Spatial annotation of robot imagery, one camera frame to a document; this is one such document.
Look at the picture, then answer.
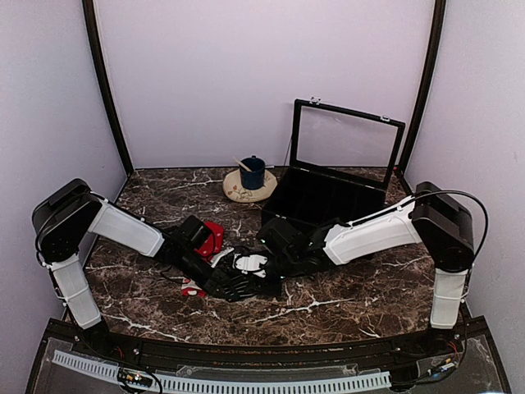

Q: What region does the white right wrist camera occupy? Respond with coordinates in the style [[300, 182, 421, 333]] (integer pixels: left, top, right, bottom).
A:
[[233, 254, 268, 273]]

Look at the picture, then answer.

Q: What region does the white slotted cable duct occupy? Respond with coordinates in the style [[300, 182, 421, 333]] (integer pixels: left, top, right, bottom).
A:
[[51, 350, 391, 393]]

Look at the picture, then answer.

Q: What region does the wooden stick in cup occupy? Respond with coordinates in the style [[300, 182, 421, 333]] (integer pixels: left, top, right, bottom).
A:
[[232, 156, 252, 172]]

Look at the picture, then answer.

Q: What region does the cream floral plate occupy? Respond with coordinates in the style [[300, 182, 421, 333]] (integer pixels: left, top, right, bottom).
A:
[[222, 168, 278, 204]]

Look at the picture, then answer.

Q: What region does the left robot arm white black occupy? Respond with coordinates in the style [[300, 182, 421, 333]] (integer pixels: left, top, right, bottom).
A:
[[31, 178, 227, 358]]

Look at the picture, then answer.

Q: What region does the red Santa Christmas sock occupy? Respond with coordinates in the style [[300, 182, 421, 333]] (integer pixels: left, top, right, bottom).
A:
[[180, 217, 224, 297]]

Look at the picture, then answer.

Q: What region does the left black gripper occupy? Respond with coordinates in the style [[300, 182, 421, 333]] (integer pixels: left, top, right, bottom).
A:
[[176, 247, 239, 300]]

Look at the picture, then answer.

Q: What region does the black frame post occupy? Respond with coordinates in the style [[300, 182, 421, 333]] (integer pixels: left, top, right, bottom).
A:
[[81, 0, 135, 177], [397, 0, 447, 177]]

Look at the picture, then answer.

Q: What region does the left black frame post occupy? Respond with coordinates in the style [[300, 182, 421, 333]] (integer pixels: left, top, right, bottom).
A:
[[81, 0, 135, 177]]

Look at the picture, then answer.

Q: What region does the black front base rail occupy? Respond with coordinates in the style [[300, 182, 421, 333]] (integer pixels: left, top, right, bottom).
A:
[[78, 314, 490, 380]]

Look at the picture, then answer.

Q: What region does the blue ceramic cup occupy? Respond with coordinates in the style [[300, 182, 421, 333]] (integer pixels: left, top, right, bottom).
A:
[[240, 155, 266, 190]]

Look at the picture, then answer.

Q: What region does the right black frame post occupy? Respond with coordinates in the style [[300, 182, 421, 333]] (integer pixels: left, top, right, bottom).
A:
[[397, 0, 447, 177]]

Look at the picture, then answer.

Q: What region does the black white striped sock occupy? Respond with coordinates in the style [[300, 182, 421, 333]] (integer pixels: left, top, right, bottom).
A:
[[212, 246, 267, 301]]

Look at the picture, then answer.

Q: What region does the black compartment box glass lid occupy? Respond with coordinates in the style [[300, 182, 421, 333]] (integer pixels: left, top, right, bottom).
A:
[[261, 98, 405, 233]]

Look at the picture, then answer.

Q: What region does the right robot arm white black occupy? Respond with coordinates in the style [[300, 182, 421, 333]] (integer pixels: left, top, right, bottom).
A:
[[257, 181, 475, 356]]

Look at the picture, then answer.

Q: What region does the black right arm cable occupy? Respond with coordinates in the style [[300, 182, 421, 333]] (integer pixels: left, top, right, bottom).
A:
[[405, 190, 490, 263]]

